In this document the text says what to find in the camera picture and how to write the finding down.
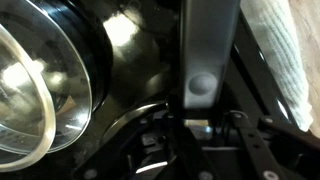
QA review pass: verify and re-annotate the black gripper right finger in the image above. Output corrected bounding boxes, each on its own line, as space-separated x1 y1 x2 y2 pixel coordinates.
229 109 320 180

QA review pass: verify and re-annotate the pale yellow dish towel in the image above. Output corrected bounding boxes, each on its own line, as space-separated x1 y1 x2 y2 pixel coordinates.
239 0 314 133

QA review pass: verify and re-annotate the black pot with long handle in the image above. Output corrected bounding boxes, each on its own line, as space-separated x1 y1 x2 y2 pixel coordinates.
179 0 242 113

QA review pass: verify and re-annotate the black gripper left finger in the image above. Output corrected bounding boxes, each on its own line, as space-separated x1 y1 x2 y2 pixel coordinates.
71 96 208 180

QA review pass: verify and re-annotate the black electric stove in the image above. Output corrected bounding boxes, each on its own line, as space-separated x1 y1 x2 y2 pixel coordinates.
0 0 311 180

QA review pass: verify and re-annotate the small steel pot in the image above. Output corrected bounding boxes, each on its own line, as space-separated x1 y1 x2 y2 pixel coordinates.
43 0 114 114

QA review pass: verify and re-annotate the glass lid with black knob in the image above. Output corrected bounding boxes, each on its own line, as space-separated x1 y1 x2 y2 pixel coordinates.
0 3 94 155

